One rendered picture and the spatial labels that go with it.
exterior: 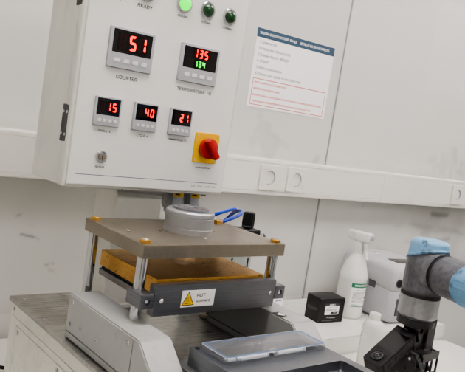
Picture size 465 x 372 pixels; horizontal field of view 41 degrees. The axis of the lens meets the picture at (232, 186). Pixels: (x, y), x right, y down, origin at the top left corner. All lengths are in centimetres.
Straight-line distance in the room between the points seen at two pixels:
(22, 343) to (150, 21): 59
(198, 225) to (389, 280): 98
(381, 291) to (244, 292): 94
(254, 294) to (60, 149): 39
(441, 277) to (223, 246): 43
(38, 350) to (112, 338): 24
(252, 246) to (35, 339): 39
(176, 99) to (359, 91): 99
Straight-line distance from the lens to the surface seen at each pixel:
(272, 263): 104
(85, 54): 103
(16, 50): 142
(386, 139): 214
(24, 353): 116
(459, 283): 116
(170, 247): 90
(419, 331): 129
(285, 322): 102
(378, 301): 190
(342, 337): 168
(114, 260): 101
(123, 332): 87
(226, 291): 96
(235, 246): 97
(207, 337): 109
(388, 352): 124
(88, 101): 104
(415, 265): 124
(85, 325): 96
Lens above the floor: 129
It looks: 6 degrees down
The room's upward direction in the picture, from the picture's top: 9 degrees clockwise
